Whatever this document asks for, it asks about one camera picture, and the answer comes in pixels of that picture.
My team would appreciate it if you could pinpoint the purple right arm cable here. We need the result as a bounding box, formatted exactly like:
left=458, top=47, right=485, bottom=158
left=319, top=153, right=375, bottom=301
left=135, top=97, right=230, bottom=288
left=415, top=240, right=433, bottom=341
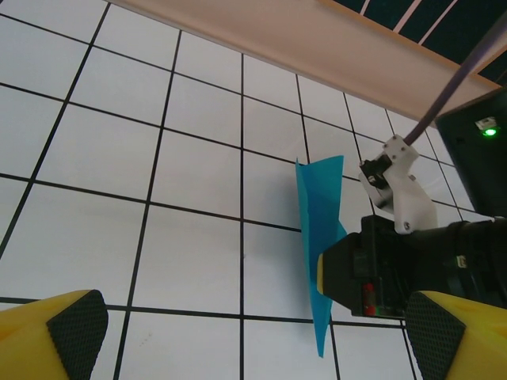
left=404, top=17, right=507, bottom=146

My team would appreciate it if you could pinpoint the pink flowers wall panel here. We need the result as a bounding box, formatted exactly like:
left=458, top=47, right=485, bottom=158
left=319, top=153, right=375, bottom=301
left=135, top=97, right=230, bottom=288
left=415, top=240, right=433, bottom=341
left=316, top=0, right=507, bottom=89

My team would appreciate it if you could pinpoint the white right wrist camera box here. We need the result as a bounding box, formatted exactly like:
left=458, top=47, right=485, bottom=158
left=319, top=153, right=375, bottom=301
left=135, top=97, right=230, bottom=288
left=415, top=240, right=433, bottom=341
left=358, top=135, right=439, bottom=234

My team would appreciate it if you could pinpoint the blue cloth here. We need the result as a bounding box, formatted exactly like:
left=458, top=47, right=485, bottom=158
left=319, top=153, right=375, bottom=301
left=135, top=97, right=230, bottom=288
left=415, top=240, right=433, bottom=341
left=295, top=155, right=349, bottom=359

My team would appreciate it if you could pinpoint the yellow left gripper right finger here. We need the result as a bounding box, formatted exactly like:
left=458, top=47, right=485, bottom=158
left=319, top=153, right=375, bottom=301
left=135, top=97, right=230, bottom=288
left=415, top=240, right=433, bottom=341
left=403, top=291, right=507, bottom=380

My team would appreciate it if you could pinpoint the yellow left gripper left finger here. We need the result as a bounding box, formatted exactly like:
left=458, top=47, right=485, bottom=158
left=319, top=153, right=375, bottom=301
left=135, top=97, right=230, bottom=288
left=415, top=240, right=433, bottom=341
left=0, top=289, right=109, bottom=380

